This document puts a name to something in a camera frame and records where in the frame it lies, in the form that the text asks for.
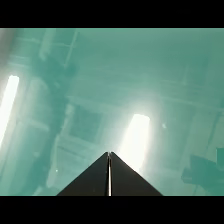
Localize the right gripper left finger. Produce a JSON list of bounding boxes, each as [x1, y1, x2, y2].
[[56, 151, 110, 197]]

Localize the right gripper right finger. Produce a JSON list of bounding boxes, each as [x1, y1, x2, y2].
[[110, 151, 164, 197]]

